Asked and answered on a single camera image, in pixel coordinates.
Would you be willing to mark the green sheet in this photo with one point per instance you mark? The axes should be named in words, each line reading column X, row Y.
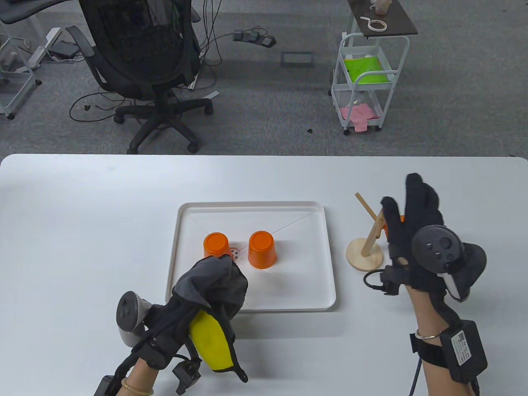
column 365, row 68

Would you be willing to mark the black mesh office chair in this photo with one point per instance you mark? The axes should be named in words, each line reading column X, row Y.
column 140, row 53

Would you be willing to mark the person's left hand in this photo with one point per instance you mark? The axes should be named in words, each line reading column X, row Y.
column 194, row 297

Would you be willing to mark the wooden cup stand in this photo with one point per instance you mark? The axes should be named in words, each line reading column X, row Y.
column 365, row 249

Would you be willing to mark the grey mesh chair seat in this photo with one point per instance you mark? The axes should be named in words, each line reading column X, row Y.
column 24, row 10

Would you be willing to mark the dark wooden board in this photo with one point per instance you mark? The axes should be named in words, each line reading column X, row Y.
column 381, row 18

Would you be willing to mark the white square tray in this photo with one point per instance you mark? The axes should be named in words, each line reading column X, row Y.
column 297, row 280

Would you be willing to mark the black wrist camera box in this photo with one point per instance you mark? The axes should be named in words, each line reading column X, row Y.
column 464, row 350

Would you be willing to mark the black hand controller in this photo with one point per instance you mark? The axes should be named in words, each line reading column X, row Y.
column 443, row 251

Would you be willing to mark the white paper strip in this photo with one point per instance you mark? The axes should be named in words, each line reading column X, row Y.
column 212, row 95

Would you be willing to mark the floor socket box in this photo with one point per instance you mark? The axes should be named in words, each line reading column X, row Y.
column 297, row 59

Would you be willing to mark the white rolling cart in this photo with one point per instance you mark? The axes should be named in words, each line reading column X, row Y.
column 371, row 82

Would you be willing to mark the orange plastic cup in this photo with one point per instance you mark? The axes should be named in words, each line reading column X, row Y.
column 261, row 249
column 215, row 244
column 402, row 218

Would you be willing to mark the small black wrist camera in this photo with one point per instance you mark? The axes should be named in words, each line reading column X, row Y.
column 186, row 373

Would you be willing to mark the white tape roll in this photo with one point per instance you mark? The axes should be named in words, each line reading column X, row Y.
column 377, row 24

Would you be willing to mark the small white dotted die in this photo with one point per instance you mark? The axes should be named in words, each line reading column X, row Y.
column 235, row 252

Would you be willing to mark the black power adapter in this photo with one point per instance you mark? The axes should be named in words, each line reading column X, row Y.
column 64, row 49

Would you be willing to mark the person's right forearm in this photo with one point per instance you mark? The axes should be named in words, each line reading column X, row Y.
column 433, row 371

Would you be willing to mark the person's right hand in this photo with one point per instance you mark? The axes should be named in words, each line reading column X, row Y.
column 416, row 239

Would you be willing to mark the person's right thumb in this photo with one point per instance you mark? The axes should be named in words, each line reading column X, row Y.
column 391, row 225

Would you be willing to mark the white power strip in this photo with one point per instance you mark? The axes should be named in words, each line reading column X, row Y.
column 43, row 47

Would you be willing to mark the white metal desk frame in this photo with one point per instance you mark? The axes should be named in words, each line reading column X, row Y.
column 16, row 78

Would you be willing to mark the black foot pedals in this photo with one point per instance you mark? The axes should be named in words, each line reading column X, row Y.
column 253, row 37

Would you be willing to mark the person's left forearm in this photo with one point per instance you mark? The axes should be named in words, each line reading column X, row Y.
column 138, row 377

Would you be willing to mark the silver bangle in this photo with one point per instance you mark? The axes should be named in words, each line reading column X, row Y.
column 427, row 335

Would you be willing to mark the pink cloth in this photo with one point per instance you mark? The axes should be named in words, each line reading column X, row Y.
column 361, row 115

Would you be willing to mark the grey hand controller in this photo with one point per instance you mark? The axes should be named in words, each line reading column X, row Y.
column 128, row 317

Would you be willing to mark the person's left fingers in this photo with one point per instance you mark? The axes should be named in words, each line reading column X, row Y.
column 220, row 276

